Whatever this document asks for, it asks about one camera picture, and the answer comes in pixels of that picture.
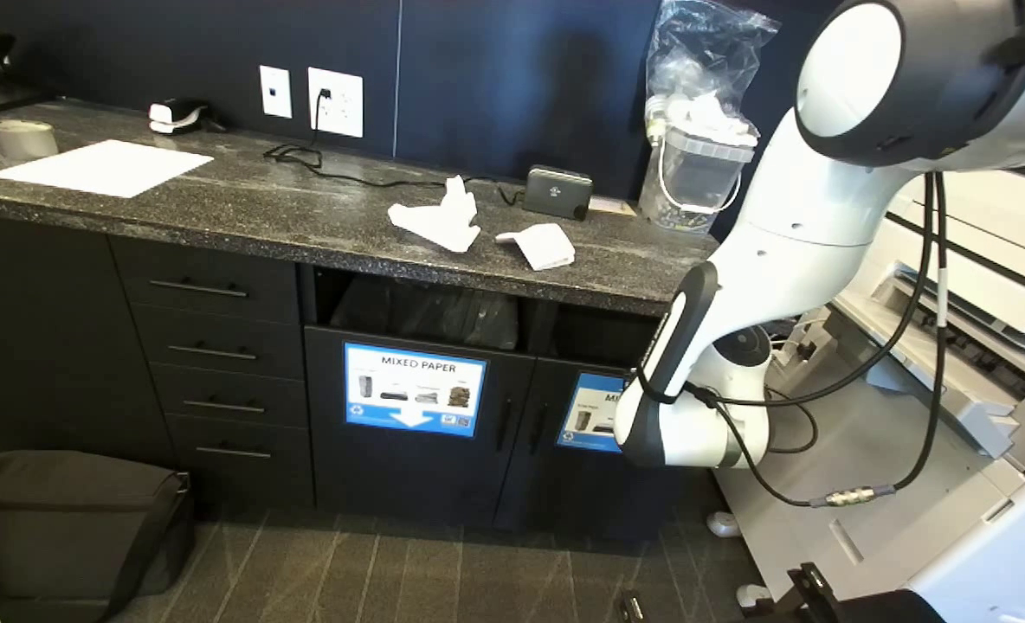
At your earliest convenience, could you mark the black bin door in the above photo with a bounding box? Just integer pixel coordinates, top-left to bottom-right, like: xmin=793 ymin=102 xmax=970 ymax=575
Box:
xmin=305 ymin=320 xmax=538 ymax=526
xmin=496 ymin=359 xmax=658 ymax=539

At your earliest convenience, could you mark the clear plastic bucket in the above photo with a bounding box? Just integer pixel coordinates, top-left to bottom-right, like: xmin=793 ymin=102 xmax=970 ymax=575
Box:
xmin=649 ymin=102 xmax=761 ymax=225

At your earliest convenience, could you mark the small black white object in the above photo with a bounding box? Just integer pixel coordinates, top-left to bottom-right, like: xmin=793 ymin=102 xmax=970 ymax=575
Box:
xmin=613 ymin=587 xmax=653 ymax=623

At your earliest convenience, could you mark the small white wall outlet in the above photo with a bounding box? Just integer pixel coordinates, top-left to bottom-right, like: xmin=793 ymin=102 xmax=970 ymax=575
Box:
xmin=257 ymin=61 xmax=296 ymax=120

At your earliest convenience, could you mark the small black box device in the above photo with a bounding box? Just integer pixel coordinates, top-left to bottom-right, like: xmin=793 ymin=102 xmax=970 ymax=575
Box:
xmin=519 ymin=162 xmax=600 ymax=225

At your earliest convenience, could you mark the large white wall outlet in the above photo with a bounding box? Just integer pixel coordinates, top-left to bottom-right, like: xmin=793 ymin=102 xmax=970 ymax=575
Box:
xmin=305 ymin=61 xmax=370 ymax=143

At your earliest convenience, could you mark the flat white paper sheet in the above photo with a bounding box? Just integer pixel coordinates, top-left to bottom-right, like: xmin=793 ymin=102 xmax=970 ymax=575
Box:
xmin=0 ymin=136 xmax=217 ymax=203

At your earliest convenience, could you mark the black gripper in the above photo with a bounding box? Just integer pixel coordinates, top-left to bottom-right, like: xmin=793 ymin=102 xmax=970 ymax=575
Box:
xmin=609 ymin=385 xmax=665 ymax=470

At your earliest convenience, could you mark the white stapler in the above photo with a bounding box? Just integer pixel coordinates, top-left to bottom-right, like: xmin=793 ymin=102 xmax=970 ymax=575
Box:
xmin=145 ymin=98 xmax=213 ymax=138

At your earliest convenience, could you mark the thin black counter cable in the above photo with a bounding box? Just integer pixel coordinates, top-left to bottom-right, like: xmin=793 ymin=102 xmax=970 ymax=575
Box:
xmin=259 ymin=138 xmax=438 ymax=189

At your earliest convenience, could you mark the clear plastic bag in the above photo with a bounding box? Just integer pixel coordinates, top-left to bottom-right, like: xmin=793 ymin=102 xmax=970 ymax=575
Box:
xmin=642 ymin=0 xmax=783 ymax=125

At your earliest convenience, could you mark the black cabinet drawer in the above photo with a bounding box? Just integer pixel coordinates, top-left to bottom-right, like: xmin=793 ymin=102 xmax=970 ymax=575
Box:
xmin=110 ymin=235 xmax=305 ymax=326
xmin=166 ymin=419 xmax=316 ymax=510
xmin=129 ymin=307 xmax=310 ymax=380
xmin=145 ymin=362 xmax=310 ymax=432

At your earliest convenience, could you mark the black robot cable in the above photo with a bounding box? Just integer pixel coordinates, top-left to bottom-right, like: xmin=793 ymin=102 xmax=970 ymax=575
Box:
xmin=683 ymin=169 xmax=956 ymax=511

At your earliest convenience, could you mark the grey tape roll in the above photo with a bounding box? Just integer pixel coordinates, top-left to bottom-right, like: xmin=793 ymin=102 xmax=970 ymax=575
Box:
xmin=0 ymin=114 xmax=63 ymax=162

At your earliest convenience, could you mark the white printer caster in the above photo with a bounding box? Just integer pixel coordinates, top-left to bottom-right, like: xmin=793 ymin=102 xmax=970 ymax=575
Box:
xmin=702 ymin=510 xmax=743 ymax=544
xmin=731 ymin=582 xmax=772 ymax=612

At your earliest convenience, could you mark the black robot stand frame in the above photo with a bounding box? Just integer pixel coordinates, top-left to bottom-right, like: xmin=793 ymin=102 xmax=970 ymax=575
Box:
xmin=780 ymin=560 xmax=947 ymax=623

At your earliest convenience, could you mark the black shoulder bag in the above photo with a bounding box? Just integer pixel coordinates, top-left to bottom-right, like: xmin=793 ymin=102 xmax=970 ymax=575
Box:
xmin=0 ymin=445 xmax=202 ymax=623

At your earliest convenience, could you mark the black counter cabinet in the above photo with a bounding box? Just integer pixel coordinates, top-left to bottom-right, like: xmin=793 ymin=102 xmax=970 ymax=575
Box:
xmin=0 ymin=98 xmax=725 ymax=548

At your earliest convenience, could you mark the blue mixed paper label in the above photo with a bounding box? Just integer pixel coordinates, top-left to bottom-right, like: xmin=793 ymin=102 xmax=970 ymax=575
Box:
xmin=342 ymin=339 xmax=492 ymax=443
xmin=555 ymin=368 xmax=633 ymax=455

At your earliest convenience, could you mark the pale folded white paper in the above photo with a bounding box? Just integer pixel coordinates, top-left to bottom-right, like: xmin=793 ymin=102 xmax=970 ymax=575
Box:
xmin=492 ymin=221 xmax=581 ymax=275

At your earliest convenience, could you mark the large white office printer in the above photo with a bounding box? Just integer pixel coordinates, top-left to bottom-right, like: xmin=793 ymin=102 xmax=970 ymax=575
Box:
xmin=715 ymin=169 xmax=1025 ymax=623

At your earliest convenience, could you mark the folded white paper with spike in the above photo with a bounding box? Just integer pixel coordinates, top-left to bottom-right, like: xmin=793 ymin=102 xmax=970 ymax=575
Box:
xmin=385 ymin=174 xmax=485 ymax=260

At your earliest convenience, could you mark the black bin liner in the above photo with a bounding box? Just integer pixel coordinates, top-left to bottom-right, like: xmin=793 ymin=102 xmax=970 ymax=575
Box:
xmin=326 ymin=272 xmax=522 ymax=352

